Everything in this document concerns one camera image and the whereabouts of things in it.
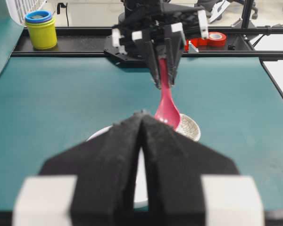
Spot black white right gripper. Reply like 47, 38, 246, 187
111, 6, 209, 89

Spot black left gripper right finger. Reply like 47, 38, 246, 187
141, 115, 239, 220

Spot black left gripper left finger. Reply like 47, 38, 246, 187
39, 113, 143, 221

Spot pink plastic spoon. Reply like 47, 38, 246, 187
155, 58, 180, 130

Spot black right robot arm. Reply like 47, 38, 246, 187
111, 0, 209, 89

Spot speckled ceramic spoon rest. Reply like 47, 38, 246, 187
176, 113, 201, 142

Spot white ceramic bowl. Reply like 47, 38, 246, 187
86, 125, 149, 210

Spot red tape roll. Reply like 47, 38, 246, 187
208, 32, 227, 47

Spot white black sneaker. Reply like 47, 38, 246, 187
208, 0, 231, 24

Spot yellow stacked plastic cups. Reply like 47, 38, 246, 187
25, 10, 57, 50

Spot silver metal bracket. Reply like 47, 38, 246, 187
188, 40, 199, 54

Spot black aluminium frame rail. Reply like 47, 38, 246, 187
12, 26, 283, 64

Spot white wire rack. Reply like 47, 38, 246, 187
6, 0, 47, 25

